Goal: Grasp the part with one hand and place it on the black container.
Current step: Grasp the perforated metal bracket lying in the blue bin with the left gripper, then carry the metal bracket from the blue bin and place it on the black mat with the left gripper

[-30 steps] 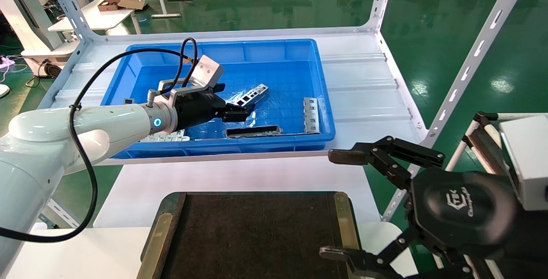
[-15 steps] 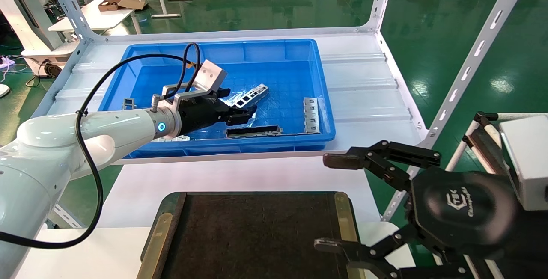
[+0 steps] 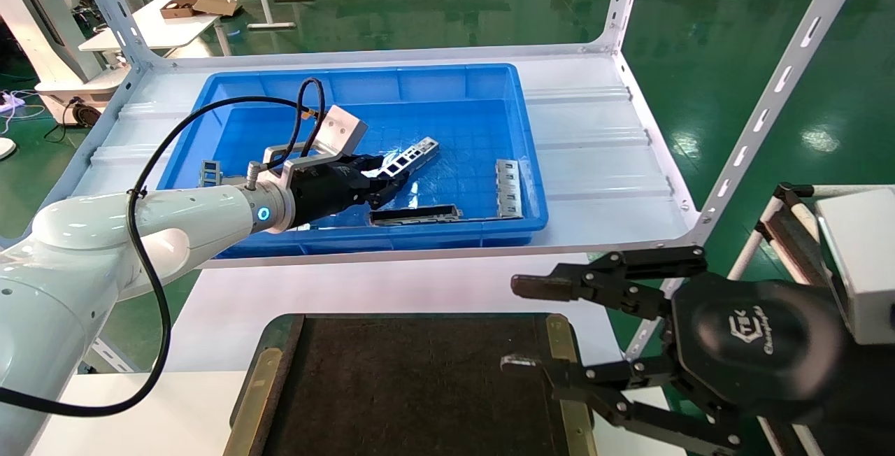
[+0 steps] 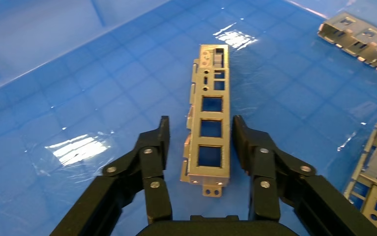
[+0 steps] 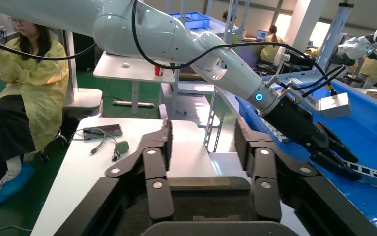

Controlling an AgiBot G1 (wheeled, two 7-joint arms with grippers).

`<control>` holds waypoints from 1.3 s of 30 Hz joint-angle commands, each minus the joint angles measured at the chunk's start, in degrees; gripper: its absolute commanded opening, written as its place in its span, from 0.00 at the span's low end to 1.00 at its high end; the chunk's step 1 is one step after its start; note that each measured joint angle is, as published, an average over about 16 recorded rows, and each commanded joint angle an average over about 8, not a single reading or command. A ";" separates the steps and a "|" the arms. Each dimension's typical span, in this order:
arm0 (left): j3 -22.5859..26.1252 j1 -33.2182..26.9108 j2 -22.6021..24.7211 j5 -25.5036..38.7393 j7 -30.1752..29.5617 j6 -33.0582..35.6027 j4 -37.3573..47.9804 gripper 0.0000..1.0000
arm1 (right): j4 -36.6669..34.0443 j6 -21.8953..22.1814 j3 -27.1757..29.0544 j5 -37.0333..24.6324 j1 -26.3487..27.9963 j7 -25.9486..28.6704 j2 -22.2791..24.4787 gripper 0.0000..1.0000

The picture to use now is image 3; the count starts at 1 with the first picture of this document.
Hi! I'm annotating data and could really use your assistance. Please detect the white table with cardboard box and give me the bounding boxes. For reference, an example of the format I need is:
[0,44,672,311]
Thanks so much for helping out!
[78,0,252,59]

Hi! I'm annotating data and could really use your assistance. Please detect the perforated grey metal part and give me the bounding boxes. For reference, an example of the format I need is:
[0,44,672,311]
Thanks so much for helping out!
[364,136,441,179]

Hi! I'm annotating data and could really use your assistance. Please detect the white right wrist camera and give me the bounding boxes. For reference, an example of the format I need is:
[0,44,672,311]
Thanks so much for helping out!
[814,186,895,346]

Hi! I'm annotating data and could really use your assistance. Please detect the white humanoid robot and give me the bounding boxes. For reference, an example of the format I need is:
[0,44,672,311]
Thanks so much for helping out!
[0,0,131,128]

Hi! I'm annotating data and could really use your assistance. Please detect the white metal shelf rack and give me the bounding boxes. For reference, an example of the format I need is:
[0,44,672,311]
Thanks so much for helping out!
[0,0,876,374]

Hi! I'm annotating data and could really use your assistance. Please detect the open cardboard box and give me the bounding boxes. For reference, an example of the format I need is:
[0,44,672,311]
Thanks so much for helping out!
[159,0,239,20]

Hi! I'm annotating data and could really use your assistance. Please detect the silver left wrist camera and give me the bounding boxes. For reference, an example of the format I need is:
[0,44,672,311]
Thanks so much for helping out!
[246,104,370,192]

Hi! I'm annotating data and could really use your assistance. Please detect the slotted silver metal strip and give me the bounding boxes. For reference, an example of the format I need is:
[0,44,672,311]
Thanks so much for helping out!
[494,159,524,220]

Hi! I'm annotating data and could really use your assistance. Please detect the white tube frame black joints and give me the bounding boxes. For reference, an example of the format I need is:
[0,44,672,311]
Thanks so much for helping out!
[726,181,895,283]

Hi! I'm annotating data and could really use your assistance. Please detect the large blue plastic bin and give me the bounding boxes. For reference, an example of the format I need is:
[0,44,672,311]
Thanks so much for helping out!
[155,62,550,260]

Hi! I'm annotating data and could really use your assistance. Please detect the black work mat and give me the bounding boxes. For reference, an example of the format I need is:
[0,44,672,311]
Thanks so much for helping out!
[223,312,596,456]

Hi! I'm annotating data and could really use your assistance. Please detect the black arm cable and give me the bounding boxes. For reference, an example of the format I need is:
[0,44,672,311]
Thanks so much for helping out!
[0,77,327,419]

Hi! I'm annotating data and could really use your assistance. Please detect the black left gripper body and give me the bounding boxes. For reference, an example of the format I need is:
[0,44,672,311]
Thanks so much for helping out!
[286,159,373,230]

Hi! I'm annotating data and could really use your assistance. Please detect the dark hollow metal part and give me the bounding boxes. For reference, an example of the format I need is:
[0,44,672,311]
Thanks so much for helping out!
[368,204,464,227]

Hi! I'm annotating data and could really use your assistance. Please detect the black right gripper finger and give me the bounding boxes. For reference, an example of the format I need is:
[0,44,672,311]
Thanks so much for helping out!
[499,352,743,455]
[510,244,708,322]

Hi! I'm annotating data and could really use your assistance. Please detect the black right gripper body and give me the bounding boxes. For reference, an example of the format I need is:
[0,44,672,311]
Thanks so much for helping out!
[663,273,850,420]

